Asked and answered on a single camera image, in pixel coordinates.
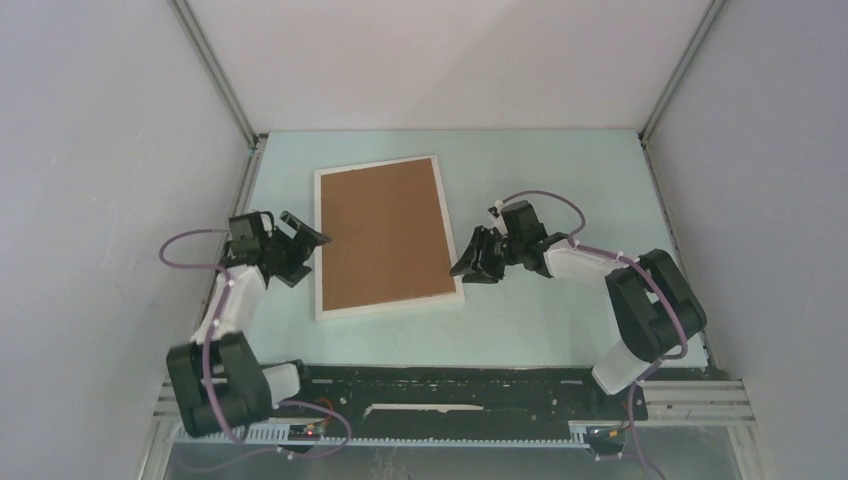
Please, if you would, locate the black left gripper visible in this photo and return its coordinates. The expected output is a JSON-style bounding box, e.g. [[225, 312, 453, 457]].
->
[[261, 213, 330, 289]]

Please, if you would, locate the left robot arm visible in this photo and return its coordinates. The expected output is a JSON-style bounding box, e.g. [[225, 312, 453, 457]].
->
[[166, 211, 331, 443]]

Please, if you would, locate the aluminium corner rail right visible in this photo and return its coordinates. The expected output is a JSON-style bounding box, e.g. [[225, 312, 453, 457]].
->
[[639, 0, 730, 147]]

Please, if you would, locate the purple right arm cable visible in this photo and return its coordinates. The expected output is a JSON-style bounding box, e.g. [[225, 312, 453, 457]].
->
[[500, 190, 690, 480]]

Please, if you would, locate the brown backing board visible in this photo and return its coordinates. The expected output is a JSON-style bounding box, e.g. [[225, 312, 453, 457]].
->
[[320, 158, 458, 313]]

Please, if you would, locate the white picture frame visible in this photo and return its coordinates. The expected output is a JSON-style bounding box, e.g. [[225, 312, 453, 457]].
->
[[312, 154, 466, 323]]

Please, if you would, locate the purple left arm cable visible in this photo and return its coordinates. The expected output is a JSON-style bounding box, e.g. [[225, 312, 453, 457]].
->
[[158, 228, 352, 473]]

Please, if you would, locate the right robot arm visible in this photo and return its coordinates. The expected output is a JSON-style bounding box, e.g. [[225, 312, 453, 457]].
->
[[450, 200, 707, 418]]

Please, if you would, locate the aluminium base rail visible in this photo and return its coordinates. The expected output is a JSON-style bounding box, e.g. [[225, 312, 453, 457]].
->
[[131, 379, 777, 479]]

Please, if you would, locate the aluminium corner rail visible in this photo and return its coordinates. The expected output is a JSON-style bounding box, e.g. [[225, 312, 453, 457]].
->
[[639, 0, 730, 147], [167, 0, 259, 148]]

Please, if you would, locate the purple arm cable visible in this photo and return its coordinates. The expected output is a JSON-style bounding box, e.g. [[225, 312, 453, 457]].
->
[[158, 228, 352, 473], [500, 190, 690, 480]]

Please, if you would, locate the aluminium corner rail left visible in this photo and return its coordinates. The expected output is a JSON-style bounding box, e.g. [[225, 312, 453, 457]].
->
[[167, 0, 259, 148]]

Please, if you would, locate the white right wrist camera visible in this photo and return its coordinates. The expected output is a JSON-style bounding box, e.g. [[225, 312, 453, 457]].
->
[[487, 206, 507, 235]]

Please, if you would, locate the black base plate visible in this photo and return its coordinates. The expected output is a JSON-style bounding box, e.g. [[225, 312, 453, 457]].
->
[[294, 365, 647, 442]]

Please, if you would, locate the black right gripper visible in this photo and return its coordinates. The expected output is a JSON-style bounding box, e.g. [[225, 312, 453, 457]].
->
[[449, 226, 523, 286]]

